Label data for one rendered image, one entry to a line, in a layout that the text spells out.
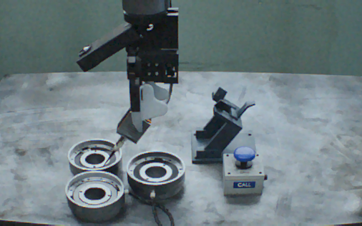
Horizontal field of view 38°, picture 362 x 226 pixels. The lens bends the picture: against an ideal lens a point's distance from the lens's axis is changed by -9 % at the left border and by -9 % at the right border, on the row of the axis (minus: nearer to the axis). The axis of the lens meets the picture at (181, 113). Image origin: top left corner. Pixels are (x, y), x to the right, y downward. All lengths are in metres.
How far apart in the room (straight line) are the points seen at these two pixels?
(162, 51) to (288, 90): 0.55
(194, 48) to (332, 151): 1.59
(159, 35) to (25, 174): 0.40
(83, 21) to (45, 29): 0.20
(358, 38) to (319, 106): 1.46
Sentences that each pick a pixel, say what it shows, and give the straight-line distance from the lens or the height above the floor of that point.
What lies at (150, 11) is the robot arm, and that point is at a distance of 0.86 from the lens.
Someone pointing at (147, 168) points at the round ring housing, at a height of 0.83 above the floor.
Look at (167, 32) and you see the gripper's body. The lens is 0.89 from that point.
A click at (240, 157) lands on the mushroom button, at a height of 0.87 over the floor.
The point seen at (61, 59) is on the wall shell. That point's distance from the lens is 2.75.
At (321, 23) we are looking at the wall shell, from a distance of 2.68.
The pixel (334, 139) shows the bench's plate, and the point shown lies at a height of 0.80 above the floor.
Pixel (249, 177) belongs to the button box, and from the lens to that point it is 1.00.
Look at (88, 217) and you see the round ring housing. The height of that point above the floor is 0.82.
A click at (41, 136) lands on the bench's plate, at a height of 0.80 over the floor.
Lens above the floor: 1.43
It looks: 30 degrees down
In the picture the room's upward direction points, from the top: straight up
